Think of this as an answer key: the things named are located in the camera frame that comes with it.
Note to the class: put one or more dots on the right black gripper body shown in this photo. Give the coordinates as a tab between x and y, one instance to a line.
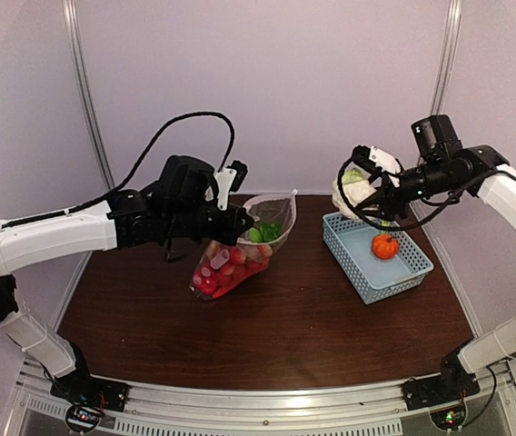
391	199

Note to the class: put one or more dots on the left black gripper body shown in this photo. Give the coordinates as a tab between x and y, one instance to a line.
187	222

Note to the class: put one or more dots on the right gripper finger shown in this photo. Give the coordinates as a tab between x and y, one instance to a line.
372	209
369	175

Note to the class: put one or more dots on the toy cabbage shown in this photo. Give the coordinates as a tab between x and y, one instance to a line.
356	189

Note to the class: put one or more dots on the orange toy carrot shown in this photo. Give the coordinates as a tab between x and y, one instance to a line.
265	232

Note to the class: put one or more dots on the clear polka dot zip bag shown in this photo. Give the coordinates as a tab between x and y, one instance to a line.
266	208

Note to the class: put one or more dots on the red toy bell pepper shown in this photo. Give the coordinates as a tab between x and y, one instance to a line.
210	283

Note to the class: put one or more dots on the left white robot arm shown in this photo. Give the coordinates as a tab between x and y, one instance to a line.
189	200

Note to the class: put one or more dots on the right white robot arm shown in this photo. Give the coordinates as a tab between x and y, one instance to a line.
449	168

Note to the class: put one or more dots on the orange toy pumpkin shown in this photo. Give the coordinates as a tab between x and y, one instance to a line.
385	246

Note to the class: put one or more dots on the blue plastic basket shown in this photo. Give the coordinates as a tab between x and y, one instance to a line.
374	279

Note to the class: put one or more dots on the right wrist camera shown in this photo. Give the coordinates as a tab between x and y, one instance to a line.
376	161

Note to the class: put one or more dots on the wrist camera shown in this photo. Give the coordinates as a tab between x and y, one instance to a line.
228	180
376	161

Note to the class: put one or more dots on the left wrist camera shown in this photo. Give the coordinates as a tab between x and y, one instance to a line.
228	180

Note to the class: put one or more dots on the right aluminium frame post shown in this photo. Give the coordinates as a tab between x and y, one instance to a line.
450	42

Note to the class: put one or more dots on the aluminium frame post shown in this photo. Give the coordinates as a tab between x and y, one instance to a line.
450	42
72	26

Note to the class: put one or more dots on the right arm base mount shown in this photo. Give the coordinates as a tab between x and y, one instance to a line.
439	399

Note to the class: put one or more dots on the aluminium front rail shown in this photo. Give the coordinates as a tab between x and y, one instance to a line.
369	409

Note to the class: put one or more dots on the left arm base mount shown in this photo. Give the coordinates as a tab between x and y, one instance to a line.
89	397

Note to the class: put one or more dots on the left aluminium frame post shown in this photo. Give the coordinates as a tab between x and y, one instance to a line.
72	26

